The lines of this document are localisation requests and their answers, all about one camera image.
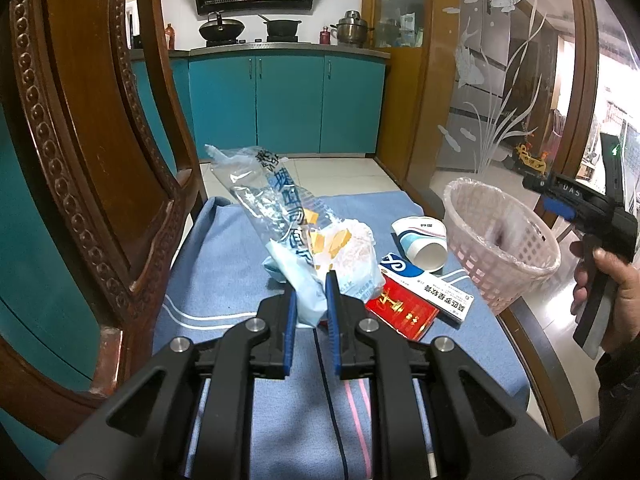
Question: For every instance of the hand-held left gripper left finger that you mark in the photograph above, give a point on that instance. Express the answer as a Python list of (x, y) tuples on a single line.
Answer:
[(289, 332)]

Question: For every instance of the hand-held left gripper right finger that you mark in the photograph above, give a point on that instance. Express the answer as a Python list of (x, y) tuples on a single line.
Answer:
[(333, 325)]

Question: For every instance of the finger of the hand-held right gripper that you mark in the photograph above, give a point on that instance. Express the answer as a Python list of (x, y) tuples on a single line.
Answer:
[(555, 185), (559, 207)]

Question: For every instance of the light blue wrapper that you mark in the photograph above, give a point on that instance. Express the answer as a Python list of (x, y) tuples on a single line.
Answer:
[(295, 280)]

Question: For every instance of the white plastic basket with liner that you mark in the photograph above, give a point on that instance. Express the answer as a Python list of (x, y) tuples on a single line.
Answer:
[(500, 245)]

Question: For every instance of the clear printed plastic bag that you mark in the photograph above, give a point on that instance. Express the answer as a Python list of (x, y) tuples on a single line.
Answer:
[(260, 195)]

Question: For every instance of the person's right forearm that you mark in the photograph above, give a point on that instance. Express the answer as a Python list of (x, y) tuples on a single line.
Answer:
[(600, 425)]

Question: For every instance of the person's right hand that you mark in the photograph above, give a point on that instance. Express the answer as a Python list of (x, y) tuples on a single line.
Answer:
[(622, 305)]

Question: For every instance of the yellow toy vehicle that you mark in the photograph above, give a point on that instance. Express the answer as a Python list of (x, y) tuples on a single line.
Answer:
[(531, 159)]

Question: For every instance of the red flat box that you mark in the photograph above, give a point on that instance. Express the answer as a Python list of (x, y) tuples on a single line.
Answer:
[(400, 312)]

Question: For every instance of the blue striped blanket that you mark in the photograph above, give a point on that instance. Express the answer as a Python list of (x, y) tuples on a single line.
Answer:
[(225, 270)]

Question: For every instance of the white ointment box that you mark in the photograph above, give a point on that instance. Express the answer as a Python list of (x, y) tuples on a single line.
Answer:
[(430, 292)]

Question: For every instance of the white paper cup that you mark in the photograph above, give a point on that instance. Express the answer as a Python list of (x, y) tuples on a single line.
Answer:
[(422, 245)]

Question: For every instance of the etched glass sliding door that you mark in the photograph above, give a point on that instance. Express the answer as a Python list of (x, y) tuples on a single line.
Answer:
[(495, 60)]

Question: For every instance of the wooden glass display cabinet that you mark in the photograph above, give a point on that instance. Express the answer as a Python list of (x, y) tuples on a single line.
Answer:
[(400, 35)]

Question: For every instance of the teal kitchen cabinet with counter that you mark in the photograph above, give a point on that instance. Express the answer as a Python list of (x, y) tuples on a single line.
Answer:
[(290, 105)]

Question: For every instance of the steel stock pot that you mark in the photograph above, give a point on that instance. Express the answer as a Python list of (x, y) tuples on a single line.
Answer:
[(352, 30)]

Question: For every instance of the long teal side cabinet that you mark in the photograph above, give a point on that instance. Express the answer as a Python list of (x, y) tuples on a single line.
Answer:
[(30, 260)]

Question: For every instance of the red jar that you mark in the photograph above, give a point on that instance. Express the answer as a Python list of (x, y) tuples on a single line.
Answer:
[(326, 36)]

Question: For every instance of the carved wooden chair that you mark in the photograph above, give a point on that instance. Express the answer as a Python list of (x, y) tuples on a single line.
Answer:
[(75, 160)]

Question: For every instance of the black cooking pot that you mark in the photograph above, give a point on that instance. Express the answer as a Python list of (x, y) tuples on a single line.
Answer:
[(282, 29)]

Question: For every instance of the black wok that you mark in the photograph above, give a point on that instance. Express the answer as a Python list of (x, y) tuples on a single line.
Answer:
[(222, 30)]

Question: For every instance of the brown bottle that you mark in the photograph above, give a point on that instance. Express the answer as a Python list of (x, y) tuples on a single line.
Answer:
[(170, 37)]

